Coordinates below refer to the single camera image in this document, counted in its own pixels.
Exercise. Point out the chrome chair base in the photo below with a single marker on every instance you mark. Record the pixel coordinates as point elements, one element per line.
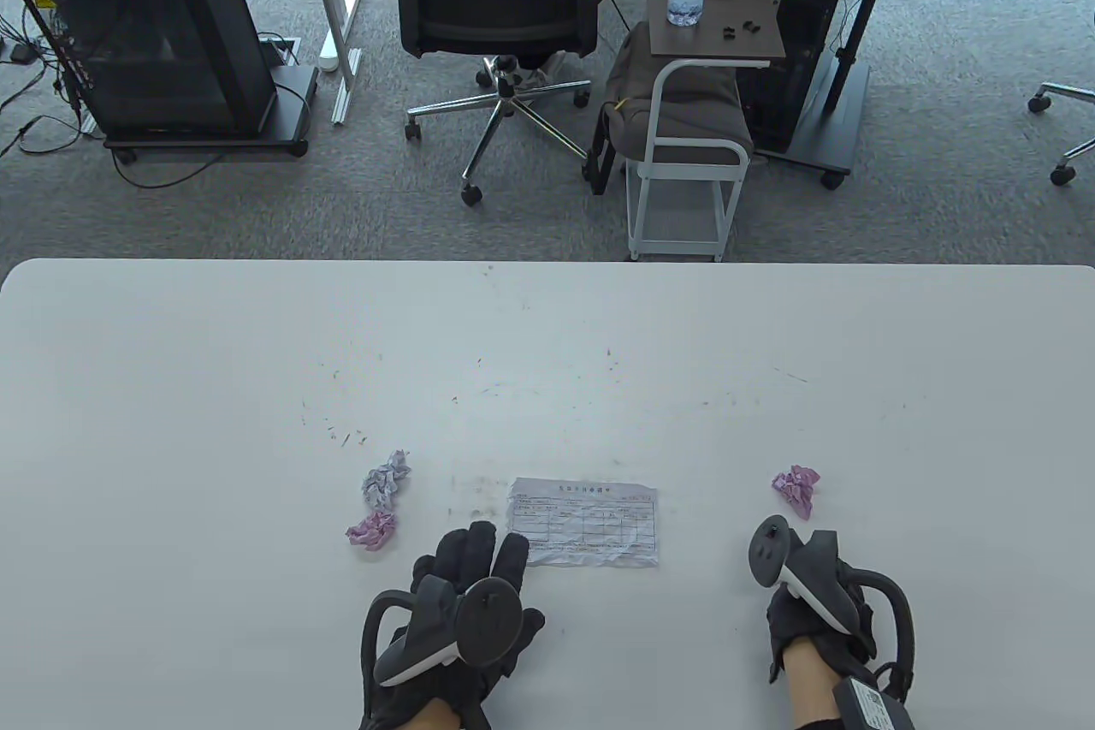
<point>1074,152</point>

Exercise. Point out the brown side table white frame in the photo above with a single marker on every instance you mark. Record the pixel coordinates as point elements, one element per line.
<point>744,45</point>

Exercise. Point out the black computer tower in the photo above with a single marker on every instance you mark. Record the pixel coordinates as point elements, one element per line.
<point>813,11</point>

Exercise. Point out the small black power adapter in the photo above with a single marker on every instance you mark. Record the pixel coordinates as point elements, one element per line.
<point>20,54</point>

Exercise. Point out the white paper invoice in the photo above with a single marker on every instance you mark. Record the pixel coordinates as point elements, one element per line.
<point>582,520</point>
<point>385,482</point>

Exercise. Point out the person's right hand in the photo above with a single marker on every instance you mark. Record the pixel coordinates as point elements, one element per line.
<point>780,627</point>

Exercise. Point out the black and grey hand controller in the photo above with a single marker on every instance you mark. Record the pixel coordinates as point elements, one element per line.
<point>821,584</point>
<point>492,623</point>

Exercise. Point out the black wheeled platform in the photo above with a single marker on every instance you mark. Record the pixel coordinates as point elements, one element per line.
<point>291,92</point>

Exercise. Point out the person's left hand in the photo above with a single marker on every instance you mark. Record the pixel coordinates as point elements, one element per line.
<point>470,554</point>

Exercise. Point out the person's left forearm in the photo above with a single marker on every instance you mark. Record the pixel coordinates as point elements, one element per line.
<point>436,717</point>

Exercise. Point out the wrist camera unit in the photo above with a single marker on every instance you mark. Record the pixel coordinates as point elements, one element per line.
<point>873,709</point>

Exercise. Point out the pink paper invoice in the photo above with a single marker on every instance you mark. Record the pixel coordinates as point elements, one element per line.
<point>797,489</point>
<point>371,530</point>

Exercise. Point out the black glass computer case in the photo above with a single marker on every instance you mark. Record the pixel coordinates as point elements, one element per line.
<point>145,37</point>

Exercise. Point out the floor socket box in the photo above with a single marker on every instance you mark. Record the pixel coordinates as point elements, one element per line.
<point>278,51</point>

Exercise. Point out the black standing desk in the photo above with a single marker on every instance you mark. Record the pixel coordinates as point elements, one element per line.
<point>843,131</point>

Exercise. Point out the grey fabric bag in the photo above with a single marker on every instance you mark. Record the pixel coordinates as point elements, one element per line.
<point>629,92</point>

